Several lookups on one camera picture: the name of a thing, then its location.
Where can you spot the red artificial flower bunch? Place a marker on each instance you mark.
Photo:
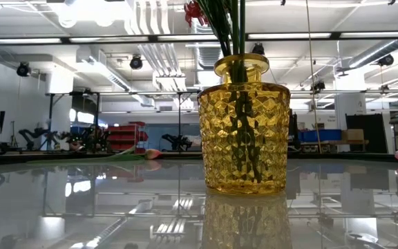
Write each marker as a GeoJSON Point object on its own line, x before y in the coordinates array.
{"type": "Point", "coordinates": [235, 31]}

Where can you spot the yellow textured glass vase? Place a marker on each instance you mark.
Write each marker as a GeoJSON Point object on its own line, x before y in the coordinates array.
{"type": "Point", "coordinates": [216, 145]}

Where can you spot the red storage bin shelf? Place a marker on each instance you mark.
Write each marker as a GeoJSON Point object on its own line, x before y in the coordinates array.
{"type": "Point", "coordinates": [124, 133]}

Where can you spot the white LED light strip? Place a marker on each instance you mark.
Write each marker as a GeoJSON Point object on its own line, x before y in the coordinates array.
{"type": "Point", "coordinates": [371, 34]}
{"type": "Point", "coordinates": [109, 39]}
{"type": "Point", "coordinates": [187, 37]}
{"type": "Point", "coordinates": [289, 35]}
{"type": "Point", "coordinates": [21, 41]}

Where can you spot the black ceiling spotlight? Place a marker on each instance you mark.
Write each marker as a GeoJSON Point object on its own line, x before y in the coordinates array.
{"type": "Point", "coordinates": [386, 60]}
{"type": "Point", "coordinates": [23, 70]}
{"type": "Point", "coordinates": [318, 86]}
{"type": "Point", "coordinates": [136, 63]}
{"type": "Point", "coordinates": [258, 49]}

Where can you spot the blue storage bin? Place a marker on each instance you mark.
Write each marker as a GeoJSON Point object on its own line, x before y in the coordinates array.
{"type": "Point", "coordinates": [320, 135]}

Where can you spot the wooden background bench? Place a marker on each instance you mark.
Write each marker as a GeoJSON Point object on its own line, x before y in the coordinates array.
{"type": "Point", "coordinates": [333, 142]}

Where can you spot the brown cardboard box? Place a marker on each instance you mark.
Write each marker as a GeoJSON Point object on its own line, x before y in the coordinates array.
{"type": "Point", "coordinates": [352, 135]}

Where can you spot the black background cabinet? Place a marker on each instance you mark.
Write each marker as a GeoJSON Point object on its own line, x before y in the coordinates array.
{"type": "Point", "coordinates": [366, 133]}

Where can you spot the silver ribbed ventilation duct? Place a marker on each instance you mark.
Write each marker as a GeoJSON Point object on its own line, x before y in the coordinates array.
{"type": "Point", "coordinates": [209, 57]}

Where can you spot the black background station frame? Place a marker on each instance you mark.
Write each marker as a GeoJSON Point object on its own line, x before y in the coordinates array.
{"type": "Point", "coordinates": [133, 92]}

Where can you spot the black overhead frame bar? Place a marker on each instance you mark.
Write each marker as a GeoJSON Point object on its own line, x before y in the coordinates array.
{"type": "Point", "coordinates": [153, 38]}

